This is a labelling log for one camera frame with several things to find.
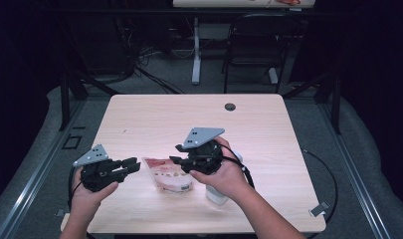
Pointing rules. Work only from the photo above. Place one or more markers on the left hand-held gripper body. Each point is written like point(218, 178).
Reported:
point(99, 174)

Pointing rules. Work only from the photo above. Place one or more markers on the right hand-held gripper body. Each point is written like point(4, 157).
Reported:
point(205, 159)

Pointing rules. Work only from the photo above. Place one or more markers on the red and white refill pouch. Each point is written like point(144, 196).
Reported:
point(170, 181)

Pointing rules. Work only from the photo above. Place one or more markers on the clear jar with gray lid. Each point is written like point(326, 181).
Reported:
point(215, 195)

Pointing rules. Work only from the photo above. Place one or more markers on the person's left hand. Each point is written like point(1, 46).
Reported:
point(86, 199)

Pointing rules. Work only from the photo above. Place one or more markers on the person's right hand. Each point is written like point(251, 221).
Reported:
point(229, 182)

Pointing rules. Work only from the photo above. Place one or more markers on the black square floor socket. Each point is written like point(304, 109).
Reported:
point(72, 142)

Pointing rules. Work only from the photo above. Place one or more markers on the gray tape strip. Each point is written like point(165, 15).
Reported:
point(60, 212)
point(319, 209)

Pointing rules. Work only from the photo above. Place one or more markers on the dark round table grommet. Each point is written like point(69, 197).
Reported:
point(230, 107)

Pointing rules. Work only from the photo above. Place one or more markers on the black metal stand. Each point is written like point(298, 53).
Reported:
point(336, 109)
point(65, 106)

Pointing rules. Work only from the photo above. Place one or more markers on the white desk leg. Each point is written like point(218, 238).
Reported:
point(273, 75)
point(196, 59)

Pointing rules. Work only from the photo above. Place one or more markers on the black folding chair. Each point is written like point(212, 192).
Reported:
point(255, 33)

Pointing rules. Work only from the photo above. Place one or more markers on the light wooden desk top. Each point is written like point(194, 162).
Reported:
point(222, 3)

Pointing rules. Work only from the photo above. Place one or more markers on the orange object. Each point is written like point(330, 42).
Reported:
point(288, 2)

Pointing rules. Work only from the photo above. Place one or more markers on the aluminium floor rail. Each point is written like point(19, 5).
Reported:
point(34, 179)
point(366, 199)

